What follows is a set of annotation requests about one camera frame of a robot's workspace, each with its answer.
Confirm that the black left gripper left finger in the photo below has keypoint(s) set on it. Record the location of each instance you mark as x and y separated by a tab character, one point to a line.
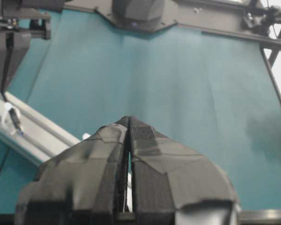
84	185

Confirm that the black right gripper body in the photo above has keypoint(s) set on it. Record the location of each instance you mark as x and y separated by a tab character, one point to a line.
36	23

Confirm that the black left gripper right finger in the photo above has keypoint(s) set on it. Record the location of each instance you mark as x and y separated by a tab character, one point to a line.
175	185

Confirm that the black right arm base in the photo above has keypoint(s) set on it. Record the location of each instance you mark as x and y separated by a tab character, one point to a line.
138	15

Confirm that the long aluminium rail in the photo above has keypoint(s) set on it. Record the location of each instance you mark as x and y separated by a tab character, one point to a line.
41	140

